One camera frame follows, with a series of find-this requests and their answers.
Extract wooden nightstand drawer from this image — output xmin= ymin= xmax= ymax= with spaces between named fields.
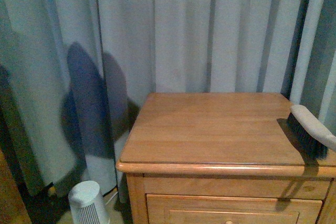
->
xmin=147 ymin=194 xmax=322 ymax=223

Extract small white air purifier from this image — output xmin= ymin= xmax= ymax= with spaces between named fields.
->
xmin=68 ymin=180 xmax=110 ymax=223

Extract wooden nightstand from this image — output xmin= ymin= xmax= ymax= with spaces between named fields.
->
xmin=117 ymin=93 xmax=335 ymax=223

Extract grey-green curtain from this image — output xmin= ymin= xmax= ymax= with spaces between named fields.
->
xmin=1 ymin=0 xmax=335 ymax=195

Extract white power cable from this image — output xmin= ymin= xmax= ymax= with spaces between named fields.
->
xmin=105 ymin=191 xmax=118 ymax=206

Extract grey hand brush black bristles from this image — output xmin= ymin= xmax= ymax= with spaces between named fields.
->
xmin=287 ymin=104 xmax=335 ymax=159

